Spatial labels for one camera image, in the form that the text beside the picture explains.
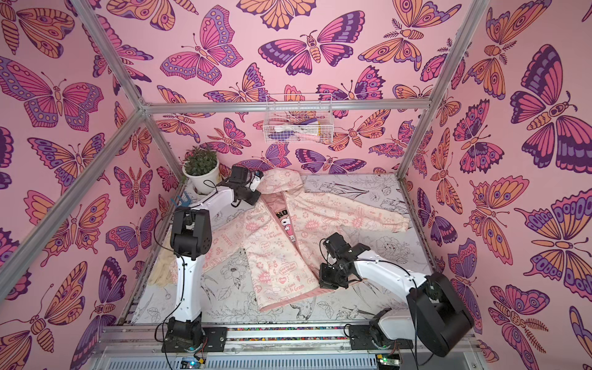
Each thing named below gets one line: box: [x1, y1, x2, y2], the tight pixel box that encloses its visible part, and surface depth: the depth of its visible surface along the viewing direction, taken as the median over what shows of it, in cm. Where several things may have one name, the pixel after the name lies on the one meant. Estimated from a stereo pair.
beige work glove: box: [148, 240, 177, 287], surface depth 89 cm
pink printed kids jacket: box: [208, 168, 411, 312], surface depth 99 cm
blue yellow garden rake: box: [171, 191, 192, 208], surface depth 115 cm
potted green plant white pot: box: [181, 144, 220, 196], surface depth 106 cm
